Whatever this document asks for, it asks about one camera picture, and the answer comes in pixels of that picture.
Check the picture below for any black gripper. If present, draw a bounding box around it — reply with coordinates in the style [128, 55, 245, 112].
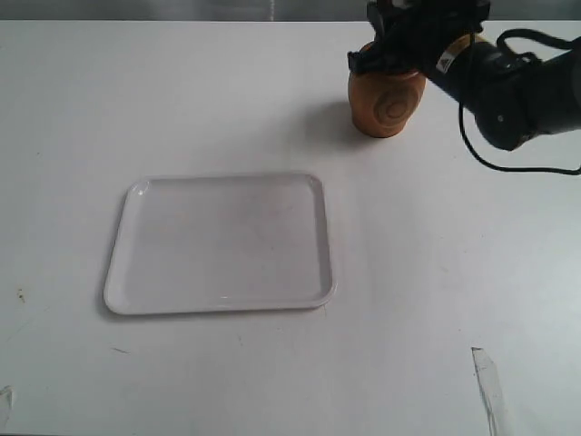
[347, 1, 490, 74]

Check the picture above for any brown wooden pestle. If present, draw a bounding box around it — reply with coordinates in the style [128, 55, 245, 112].
[436, 34, 485, 74]

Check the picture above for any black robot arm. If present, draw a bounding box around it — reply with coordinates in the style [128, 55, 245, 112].
[348, 1, 580, 151]

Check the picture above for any brown wooden mortar cup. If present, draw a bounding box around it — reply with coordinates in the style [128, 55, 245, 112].
[348, 63, 427, 138]

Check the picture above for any white rectangular plastic tray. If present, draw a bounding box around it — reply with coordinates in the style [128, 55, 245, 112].
[103, 172, 336, 317]

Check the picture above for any clear tape strip right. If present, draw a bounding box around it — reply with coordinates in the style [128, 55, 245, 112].
[471, 347, 511, 436]

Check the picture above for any clear tape strip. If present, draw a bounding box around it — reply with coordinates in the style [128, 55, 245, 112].
[0, 386, 14, 430]
[471, 347, 511, 436]

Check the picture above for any clear tape strip left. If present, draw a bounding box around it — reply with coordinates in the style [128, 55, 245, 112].
[0, 386, 14, 430]

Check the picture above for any black cable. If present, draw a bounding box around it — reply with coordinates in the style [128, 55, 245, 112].
[457, 28, 581, 175]

